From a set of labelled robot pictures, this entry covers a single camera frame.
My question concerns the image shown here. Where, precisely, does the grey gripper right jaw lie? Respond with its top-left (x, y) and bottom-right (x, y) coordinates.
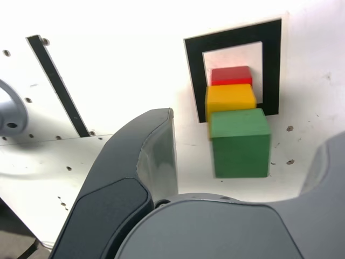
top-left (114, 132), bottom-right (345, 259)

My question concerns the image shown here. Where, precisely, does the green cube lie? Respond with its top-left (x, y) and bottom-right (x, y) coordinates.
top-left (209, 108), bottom-right (271, 179)

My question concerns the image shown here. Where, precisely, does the yellow cube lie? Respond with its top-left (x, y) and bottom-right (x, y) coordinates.
top-left (204, 83), bottom-right (257, 124)

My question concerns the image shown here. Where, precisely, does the black tape square outline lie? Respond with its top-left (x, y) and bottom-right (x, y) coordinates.
top-left (183, 18), bottom-right (282, 124)

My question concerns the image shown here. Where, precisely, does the black tape strip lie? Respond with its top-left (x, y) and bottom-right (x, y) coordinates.
top-left (26, 34), bottom-right (91, 138)

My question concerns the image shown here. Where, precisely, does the red cube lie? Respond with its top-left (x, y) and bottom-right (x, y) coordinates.
top-left (211, 65), bottom-right (253, 87)

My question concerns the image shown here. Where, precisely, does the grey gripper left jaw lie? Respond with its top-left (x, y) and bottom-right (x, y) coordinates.
top-left (50, 107), bottom-right (179, 259)

